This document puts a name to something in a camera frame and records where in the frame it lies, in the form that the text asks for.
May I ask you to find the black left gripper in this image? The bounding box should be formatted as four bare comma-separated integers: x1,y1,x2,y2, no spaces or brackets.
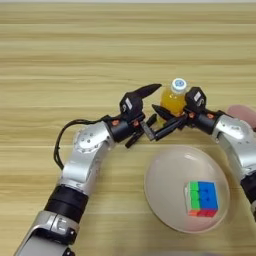
103,83,188,144

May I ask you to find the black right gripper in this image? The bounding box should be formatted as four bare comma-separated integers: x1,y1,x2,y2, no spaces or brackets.
151,104,224,136

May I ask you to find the orange juice bottle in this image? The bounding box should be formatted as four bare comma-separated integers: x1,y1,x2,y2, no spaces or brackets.
159,77,189,130

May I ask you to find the multicoloured puzzle cube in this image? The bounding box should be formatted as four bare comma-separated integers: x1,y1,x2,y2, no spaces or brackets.
184,180,220,218

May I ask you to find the left gripper labelled black box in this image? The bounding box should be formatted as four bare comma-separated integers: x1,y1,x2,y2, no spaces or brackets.
119,91,145,123

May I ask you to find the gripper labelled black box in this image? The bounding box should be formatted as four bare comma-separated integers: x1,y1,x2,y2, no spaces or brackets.
184,86,208,112
119,91,145,123

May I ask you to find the right gripper labelled black box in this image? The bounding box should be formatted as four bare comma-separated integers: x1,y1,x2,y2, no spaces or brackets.
184,86,208,112

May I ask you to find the black marker pen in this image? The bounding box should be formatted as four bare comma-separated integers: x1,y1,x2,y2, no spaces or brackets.
124,113,158,150

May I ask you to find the beige round plate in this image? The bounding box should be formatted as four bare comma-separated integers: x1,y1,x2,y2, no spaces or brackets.
143,144,231,234

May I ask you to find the pink plastic cup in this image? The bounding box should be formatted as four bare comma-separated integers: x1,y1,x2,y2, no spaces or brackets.
226,104,256,132

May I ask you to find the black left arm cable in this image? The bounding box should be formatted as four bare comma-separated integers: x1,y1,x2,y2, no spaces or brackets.
53,114,112,171

